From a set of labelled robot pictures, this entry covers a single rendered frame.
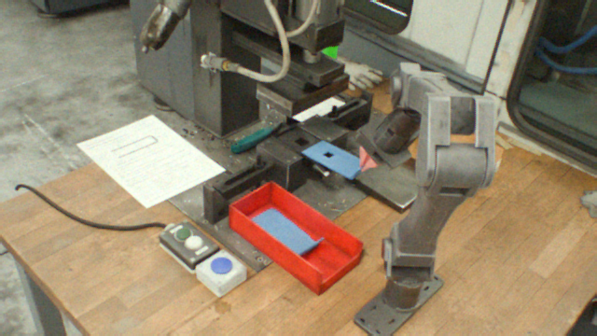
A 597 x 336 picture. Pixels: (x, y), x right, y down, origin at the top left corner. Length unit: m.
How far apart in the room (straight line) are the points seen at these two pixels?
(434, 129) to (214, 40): 0.69
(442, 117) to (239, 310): 0.51
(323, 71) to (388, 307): 0.47
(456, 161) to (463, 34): 0.98
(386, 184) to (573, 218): 0.42
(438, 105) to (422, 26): 1.03
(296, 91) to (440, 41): 0.70
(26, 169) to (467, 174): 2.44
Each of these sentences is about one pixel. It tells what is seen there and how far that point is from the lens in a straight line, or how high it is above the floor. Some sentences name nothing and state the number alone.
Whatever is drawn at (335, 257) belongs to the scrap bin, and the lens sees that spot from 1.16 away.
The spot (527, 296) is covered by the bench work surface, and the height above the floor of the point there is 0.90.
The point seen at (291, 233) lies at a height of 0.91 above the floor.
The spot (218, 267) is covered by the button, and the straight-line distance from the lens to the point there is 1.09.
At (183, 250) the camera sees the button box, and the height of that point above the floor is 0.93.
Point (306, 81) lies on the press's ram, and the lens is 1.20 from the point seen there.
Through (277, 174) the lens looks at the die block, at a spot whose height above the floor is 0.94.
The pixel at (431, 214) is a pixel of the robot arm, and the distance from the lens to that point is 0.89.
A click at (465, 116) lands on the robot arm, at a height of 1.32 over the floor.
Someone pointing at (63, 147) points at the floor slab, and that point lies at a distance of 3.08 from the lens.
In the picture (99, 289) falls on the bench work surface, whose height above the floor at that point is 0.90.
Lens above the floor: 1.73
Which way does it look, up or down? 37 degrees down
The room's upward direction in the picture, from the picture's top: 5 degrees clockwise
